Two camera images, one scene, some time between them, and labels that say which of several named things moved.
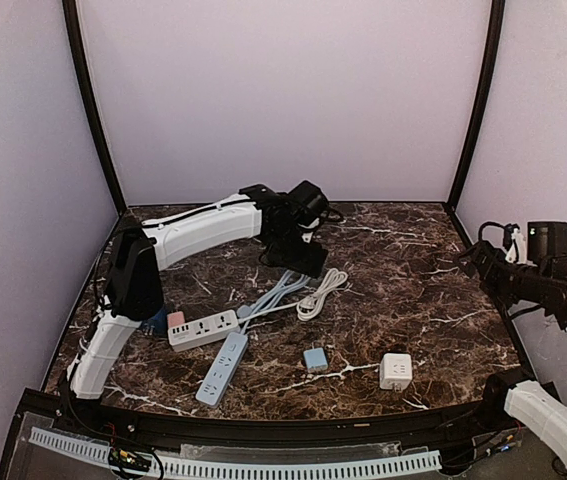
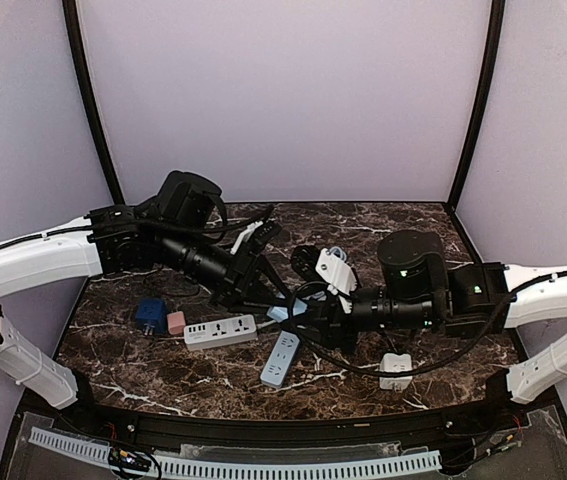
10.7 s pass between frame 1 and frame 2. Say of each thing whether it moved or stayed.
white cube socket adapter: stayed
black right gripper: moved
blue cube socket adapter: stayed
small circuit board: stayed
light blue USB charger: moved
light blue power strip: moved
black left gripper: moved
